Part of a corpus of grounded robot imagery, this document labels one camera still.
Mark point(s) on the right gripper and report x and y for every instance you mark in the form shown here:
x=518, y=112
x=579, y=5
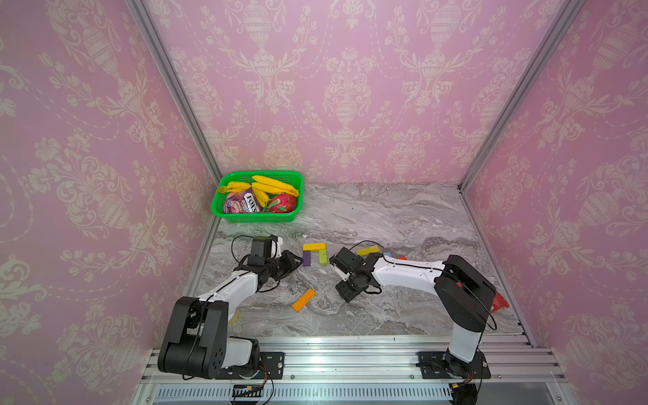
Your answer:
x=341, y=294

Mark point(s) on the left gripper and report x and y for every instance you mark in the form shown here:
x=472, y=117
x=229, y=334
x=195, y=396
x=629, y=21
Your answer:
x=290, y=262

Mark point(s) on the purple block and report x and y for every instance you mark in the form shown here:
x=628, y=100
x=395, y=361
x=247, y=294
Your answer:
x=307, y=259

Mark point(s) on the yellow block top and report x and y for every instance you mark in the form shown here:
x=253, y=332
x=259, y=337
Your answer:
x=314, y=247

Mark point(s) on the yellow block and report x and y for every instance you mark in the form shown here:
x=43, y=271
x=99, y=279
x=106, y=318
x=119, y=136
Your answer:
x=367, y=251
x=314, y=247

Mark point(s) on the light green block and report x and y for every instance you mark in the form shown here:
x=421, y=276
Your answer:
x=323, y=258

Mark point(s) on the orange block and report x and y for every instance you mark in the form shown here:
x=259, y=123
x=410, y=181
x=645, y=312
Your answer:
x=301, y=303

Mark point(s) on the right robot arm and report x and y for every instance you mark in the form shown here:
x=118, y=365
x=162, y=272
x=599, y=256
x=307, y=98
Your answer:
x=466, y=295

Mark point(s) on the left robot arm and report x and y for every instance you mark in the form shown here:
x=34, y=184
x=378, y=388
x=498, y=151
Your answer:
x=197, y=343

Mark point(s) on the yellow block right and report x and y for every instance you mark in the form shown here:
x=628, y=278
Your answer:
x=367, y=251

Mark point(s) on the red dragon fruit toy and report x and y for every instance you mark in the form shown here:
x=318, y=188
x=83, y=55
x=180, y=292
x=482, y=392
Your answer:
x=282, y=204

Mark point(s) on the purple snack packet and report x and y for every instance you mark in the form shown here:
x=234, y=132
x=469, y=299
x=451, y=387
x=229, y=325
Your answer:
x=244, y=202

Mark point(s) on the yellow banana bunch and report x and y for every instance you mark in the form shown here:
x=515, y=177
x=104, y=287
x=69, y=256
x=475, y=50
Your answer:
x=263, y=188

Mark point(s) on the green plastic basket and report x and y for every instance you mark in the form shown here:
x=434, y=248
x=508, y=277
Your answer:
x=291, y=177

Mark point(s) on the red snack bag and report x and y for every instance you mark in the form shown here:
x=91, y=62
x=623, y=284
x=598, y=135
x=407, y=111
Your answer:
x=499, y=303

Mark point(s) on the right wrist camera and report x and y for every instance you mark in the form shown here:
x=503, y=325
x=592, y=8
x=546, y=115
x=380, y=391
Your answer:
x=346, y=262

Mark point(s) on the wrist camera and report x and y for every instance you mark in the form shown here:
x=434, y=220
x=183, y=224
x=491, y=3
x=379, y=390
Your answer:
x=265, y=247
x=346, y=262

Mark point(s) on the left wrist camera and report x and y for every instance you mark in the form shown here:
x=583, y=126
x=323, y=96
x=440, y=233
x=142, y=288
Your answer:
x=265, y=247

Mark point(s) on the aluminium mounting rail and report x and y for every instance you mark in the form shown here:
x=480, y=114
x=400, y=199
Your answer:
x=373, y=370

